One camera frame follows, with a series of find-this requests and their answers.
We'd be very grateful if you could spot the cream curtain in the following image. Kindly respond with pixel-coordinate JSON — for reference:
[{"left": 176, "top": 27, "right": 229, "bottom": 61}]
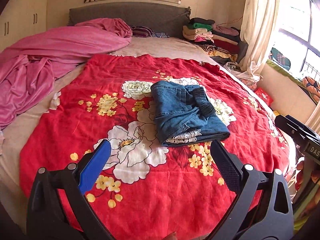
[{"left": 240, "top": 0, "right": 280, "bottom": 78}]

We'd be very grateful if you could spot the crumpled grey white cloth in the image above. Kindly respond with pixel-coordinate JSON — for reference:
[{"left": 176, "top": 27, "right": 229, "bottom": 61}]
[{"left": 223, "top": 61, "right": 260, "bottom": 83}]

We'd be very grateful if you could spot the grey bed headboard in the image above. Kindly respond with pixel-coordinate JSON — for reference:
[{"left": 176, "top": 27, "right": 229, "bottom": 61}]
[{"left": 68, "top": 2, "right": 191, "bottom": 38}]

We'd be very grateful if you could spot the stack of folded clothes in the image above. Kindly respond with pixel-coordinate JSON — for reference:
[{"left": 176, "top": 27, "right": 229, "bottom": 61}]
[{"left": 182, "top": 17, "right": 248, "bottom": 66}]

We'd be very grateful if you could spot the white wardrobe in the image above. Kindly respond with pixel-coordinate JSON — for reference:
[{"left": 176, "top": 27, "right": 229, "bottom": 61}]
[{"left": 1, "top": 0, "right": 48, "bottom": 50}]

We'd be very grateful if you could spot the pink bed sheet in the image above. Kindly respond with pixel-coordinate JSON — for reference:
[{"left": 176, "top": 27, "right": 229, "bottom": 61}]
[{"left": 1, "top": 18, "right": 132, "bottom": 128}]

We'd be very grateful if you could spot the blue denim pants lace hem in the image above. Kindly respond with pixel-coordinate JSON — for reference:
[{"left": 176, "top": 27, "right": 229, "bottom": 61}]
[{"left": 151, "top": 81, "right": 230, "bottom": 147}]

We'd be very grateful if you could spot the red floral blanket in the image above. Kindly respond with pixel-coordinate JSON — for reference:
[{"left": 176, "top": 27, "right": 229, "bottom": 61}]
[{"left": 20, "top": 55, "right": 290, "bottom": 239}]

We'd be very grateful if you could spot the red packet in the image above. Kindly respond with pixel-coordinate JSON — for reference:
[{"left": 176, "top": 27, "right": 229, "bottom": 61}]
[{"left": 254, "top": 87, "right": 273, "bottom": 107}]

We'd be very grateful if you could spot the striped purple pillow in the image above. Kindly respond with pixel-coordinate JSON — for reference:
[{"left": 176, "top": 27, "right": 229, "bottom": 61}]
[{"left": 130, "top": 25, "right": 170, "bottom": 38}]

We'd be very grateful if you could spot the beige mattress sheet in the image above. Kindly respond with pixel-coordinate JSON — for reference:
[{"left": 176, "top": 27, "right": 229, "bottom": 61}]
[{"left": 0, "top": 36, "right": 296, "bottom": 230}]

